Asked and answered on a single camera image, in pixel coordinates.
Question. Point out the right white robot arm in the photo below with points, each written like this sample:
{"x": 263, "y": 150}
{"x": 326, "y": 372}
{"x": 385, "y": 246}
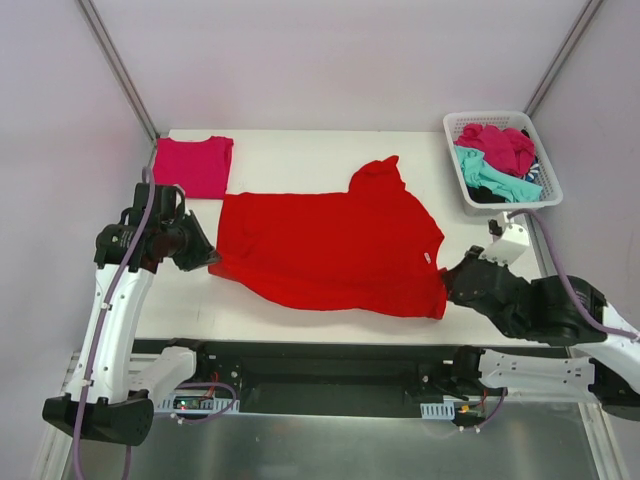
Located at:
{"x": 586, "y": 352}

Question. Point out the folded magenta t shirt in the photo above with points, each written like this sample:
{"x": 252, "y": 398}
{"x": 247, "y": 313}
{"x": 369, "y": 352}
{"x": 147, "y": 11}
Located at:
{"x": 200, "y": 168}

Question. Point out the striped garment in basket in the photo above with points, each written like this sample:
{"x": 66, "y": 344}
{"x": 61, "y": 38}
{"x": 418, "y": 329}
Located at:
{"x": 533, "y": 172}

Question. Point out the right white cable duct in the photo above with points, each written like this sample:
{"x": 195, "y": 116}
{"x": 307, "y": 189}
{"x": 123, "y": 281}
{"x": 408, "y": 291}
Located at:
{"x": 443, "y": 411}

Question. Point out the crumpled magenta t shirt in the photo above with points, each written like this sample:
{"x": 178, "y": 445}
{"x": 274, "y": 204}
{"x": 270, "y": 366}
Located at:
{"x": 509, "y": 150}

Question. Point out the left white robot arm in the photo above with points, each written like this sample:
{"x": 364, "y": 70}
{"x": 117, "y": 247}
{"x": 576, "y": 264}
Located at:
{"x": 102, "y": 401}

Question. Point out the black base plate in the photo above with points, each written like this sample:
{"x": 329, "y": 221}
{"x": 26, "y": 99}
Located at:
{"x": 324, "y": 379}

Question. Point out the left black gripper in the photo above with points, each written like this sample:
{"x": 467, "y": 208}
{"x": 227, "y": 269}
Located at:
{"x": 189, "y": 240}

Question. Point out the black garment in basket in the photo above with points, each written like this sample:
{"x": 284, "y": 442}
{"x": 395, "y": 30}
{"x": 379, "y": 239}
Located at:
{"x": 483, "y": 195}

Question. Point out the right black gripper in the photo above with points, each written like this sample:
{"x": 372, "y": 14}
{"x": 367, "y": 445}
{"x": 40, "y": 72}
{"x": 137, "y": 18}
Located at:
{"x": 470, "y": 279}

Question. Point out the left aluminium frame post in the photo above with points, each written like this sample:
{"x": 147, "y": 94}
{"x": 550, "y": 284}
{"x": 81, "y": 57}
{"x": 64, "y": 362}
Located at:
{"x": 103, "y": 39}

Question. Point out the teal t shirt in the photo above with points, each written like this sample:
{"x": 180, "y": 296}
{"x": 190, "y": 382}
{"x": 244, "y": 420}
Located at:
{"x": 477, "y": 173}

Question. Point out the aluminium frame post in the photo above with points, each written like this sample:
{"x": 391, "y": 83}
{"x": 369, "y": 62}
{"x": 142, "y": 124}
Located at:
{"x": 567, "y": 47}
{"x": 103, "y": 39}

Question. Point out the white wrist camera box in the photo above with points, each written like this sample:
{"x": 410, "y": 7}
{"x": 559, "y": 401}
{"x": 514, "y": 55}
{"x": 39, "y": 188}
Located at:
{"x": 510, "y": 240}

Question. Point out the right aluminium frame post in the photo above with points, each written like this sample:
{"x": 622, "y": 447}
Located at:
{"x": 567, "y": 47}

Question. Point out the white cable duct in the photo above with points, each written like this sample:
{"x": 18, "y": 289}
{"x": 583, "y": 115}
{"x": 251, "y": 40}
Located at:
{"x": 194, "y": 405}
{"x": 443, "y": 411}

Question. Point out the red t shirt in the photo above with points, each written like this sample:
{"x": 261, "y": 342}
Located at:
{"x": 373, "y": 247}

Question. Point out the white plastic basket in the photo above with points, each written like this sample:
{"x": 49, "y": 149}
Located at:
{"x": 551, "y": 192}

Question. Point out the left white cable duct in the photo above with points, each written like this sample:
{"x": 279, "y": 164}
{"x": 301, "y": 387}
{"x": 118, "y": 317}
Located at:
{"x": 194, "y": 405}

